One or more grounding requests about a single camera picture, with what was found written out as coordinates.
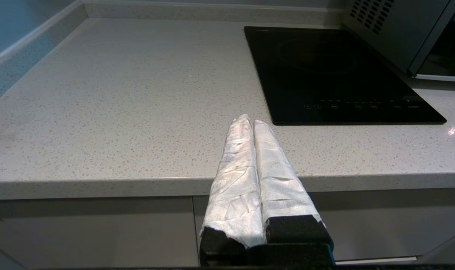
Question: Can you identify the black induction cooktop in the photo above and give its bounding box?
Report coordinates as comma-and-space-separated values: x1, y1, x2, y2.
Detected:
244, 26, 447, 126

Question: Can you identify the silver microwave oven body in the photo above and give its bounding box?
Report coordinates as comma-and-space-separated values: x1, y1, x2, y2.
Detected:
342, 0, 455, 75

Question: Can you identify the left gripper white wrapped left finger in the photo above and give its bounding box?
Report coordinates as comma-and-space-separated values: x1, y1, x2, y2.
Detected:
199, 114, 266, 267

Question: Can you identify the grey cabinet door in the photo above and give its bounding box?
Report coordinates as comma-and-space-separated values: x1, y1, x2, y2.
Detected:
193, 187, 455, 263
0, 196, 199, 269

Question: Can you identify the left gripper white wrapped right finger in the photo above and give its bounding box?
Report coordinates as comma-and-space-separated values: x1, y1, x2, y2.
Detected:
254, 120, 334, 245

